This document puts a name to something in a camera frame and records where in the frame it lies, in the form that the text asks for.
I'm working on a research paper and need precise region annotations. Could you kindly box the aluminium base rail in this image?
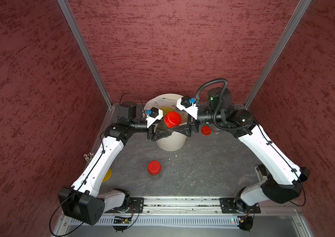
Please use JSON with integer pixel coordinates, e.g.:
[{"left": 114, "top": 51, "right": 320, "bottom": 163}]
[{"left": 141, "top": 196, "right": 303, "bottom": 216}]

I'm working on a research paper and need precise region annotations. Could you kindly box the black corrugated cable conduit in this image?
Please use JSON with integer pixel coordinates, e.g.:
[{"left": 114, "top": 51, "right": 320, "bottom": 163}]
[{"left": 195, "top": 78, "right": 251, "bottom": 131}]

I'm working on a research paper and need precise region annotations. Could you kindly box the white printed bin liner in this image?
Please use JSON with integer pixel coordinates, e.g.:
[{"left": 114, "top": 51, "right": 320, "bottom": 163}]
[{"left": 144, "top": 97, "right": 181, "bottom": 116}]

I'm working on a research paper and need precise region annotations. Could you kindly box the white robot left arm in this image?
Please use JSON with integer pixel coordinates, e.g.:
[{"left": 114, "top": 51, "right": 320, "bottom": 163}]
[{"left": 58, "top": 102, "right": 182, "bottom": 225}]

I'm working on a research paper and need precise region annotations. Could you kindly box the yellow pencil cup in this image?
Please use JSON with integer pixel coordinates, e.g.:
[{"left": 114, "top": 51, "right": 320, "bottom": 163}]
[{"left": 102, "top": 169, "right": 112, "bottom": 182}]

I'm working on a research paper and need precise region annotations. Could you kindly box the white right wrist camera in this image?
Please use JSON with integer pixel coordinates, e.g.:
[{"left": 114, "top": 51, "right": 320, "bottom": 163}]
[{"left": 176, "top": 96, "right": 199, "bottom": 119}]

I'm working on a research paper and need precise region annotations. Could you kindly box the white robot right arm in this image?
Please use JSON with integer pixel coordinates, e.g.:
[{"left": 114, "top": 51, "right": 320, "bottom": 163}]
[{"left": 175, "top": 87, "right": 310, "bottom": 213}]

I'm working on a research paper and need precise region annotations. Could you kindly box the cream plastic trash bin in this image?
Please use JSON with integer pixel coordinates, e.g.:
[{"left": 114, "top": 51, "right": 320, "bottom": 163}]
[{"left": 156, "top": 93, "right": 188, "bottom": 152}]

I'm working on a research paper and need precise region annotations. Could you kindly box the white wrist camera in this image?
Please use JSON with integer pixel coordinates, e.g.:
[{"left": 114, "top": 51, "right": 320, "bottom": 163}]
[
  {"left": 145, "top": 107, "right": 164, "bottom": 128},
  {"left": 176, "top": 96, "right": 199, "bottom": 119}
]

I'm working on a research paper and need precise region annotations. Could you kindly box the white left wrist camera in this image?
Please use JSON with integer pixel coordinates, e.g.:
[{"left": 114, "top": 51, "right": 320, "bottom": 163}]
[{"left": 145, "top": 107, "right": 164, "bottom": 128}]

